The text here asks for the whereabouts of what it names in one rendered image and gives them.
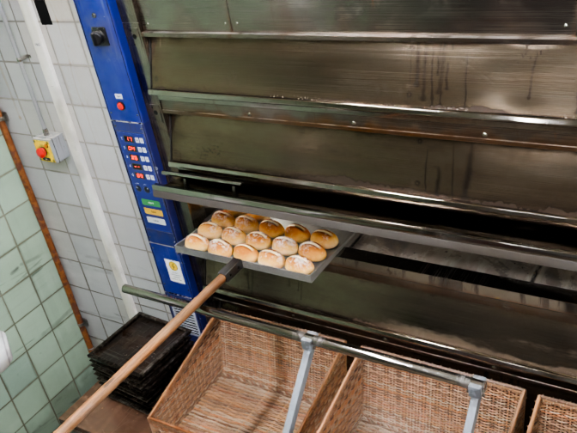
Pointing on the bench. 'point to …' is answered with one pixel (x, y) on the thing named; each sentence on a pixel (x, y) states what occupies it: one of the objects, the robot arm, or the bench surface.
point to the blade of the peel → (284, 265)
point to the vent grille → (189, 322)
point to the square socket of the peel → (231, 269)
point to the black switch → (99, 36)
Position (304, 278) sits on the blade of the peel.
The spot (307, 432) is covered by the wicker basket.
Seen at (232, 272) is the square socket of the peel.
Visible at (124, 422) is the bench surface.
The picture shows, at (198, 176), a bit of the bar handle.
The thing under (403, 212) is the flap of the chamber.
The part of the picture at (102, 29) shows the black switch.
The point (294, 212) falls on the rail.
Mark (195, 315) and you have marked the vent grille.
